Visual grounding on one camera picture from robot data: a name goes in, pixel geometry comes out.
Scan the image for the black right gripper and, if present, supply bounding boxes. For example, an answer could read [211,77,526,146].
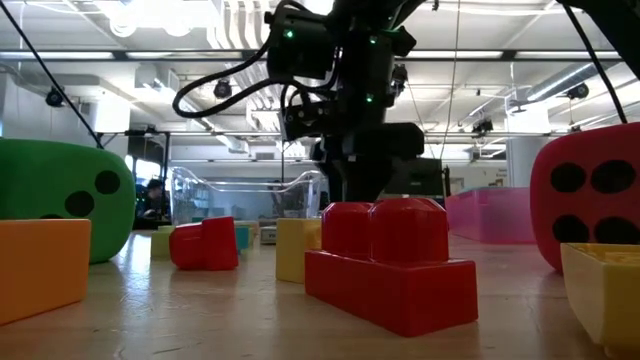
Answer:
[279,27,426,204]

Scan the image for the red tall-stud toy brick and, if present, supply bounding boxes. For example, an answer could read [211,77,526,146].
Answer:
[304,197,480,339]
[168,215,240,272]

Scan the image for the red foam die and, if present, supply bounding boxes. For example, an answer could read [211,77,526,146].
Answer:
[529,122,640,274]

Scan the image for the pale green square brick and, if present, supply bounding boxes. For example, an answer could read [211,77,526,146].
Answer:
[149,225,176,259]

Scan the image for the long yellow toy brick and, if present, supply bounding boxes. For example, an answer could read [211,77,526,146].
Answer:
[560,242,640,360]

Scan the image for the black computer monitor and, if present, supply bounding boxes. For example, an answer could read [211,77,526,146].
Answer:
[382,157,447,197]

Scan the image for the yellow square toy brick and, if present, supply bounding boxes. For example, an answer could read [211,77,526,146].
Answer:
[275,217,323,285]

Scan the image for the pink plastic bin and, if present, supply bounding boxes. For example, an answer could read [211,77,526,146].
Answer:
[444,187,537,245]

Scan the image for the clear plastic bin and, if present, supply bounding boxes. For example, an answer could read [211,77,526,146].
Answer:
[169,167,324,225]

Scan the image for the white round pillar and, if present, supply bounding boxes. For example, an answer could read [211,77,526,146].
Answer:
[505,107,551,189]

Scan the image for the person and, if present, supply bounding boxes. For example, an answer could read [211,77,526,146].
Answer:
[134,178,172,225]

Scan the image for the green foam die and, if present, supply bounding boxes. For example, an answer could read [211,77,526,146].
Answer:
[0,138,137,265]

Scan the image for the orange toy brick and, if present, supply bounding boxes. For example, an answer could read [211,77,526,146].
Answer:
[0,218,92,327]

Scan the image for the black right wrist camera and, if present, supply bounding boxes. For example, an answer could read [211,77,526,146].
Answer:
[264,7,337,82]

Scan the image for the thin hanging cable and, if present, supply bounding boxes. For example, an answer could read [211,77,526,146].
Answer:
[438,0,462,161]

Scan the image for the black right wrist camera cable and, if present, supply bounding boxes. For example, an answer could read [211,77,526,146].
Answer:
[172,42,289,120]

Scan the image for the black table rig frame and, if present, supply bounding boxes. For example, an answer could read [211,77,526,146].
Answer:
[0,48,640,63]

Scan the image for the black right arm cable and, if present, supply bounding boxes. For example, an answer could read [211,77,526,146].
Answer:
[562,2,629,125]

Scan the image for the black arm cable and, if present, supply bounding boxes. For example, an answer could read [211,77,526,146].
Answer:
[0,0,105,150]
[562,2,629,125]

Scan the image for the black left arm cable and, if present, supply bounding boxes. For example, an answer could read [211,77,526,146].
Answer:
[0,0,105,150]

